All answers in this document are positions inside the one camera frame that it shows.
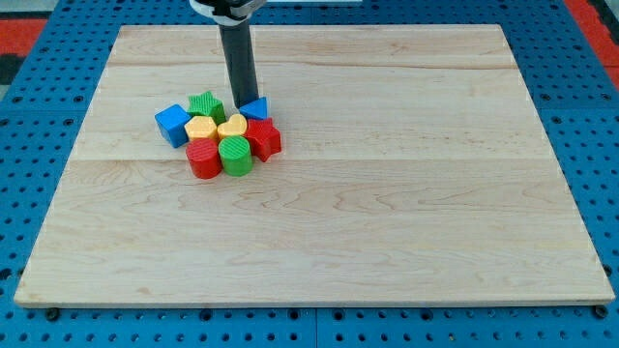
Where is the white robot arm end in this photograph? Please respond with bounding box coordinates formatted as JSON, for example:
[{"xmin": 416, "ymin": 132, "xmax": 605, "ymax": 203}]
[{"xmin": 189, "ymin": 0, "xmax": 267, "ymax": 26}]

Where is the red star block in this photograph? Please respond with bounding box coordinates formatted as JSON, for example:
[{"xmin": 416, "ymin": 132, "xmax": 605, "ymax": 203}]
[{"xmin": 244, "ymin": 118, "xmax": 281, "ymax": 162}]

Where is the yellow heart block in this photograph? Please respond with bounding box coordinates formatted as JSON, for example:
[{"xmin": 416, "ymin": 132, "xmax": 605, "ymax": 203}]
[{"xmin": 218, "ymin": 114, "xmax": 248, "ymax": 140}]

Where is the green star block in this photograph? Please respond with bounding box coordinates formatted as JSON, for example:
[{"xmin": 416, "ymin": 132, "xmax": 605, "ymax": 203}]
[{"xmin": 188, "ymin": 91, "xmax": 226, "ymax": 125}]

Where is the green cylinder block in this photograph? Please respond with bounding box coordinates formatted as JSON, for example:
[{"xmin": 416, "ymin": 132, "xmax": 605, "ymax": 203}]
[{"xmin": 219, "ymin": 135, "xmax": 252, "ymax": 177}]

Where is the blue triangle block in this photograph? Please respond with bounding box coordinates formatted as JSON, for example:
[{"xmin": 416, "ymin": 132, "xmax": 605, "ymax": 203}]
[{"xmin": 239, "ymin": 97, "xmax": 269, "ymax": 120}]

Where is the wooden board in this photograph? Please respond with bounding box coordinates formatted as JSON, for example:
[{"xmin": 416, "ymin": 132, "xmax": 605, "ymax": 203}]
[{"xmin": 15, "ymin": 24, "xmax": 615, "ymax": 308}]

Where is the red cylinder block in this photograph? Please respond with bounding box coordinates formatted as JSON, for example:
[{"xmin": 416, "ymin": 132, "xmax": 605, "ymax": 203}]
[{"xmin": 186, "ymin": 138, "xmax": 222, "ymax": 179}]

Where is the yellow hexagon block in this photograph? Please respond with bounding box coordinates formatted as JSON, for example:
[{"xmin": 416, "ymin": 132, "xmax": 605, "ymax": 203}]
[{"xmin": 184, "ymin": 116, "xmax": 219, "ymax": 143}]

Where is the blue cube block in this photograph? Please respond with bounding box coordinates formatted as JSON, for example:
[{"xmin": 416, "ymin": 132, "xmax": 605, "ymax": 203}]
[{"xmin": 155, "ymin": 104, "xmax": 192, "ymax": 148}]

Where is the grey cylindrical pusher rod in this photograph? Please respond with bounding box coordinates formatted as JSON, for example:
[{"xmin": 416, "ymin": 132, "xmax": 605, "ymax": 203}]
[{"xmin": 219, "ymin": 21, "xmax": 259, "ymax": 108}]

